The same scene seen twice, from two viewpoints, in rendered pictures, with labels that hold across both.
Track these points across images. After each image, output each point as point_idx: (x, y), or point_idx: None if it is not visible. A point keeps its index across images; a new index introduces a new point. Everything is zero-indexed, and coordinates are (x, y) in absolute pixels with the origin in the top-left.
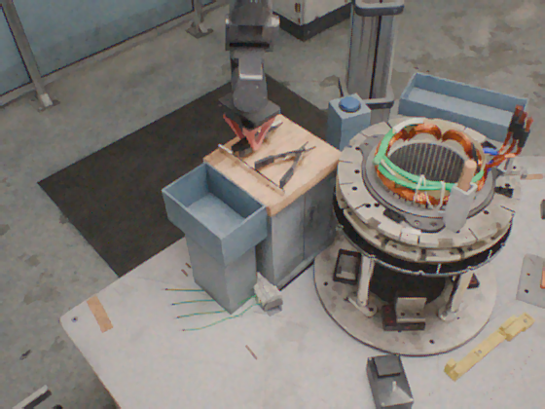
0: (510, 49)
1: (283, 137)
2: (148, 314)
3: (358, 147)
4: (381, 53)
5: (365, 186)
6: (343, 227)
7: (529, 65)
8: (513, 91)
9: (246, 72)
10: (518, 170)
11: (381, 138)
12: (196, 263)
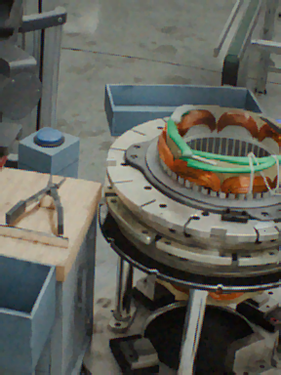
0: (61, 124)
1: (8, 186)
2: None
3: (124, 163)
4: (46, 78)
5: (174, 199)
6: (158, 270)
7: (95, 137)
8: (92, 170)
9: (14, 59)
10: None
11: (145, 145)
12: None
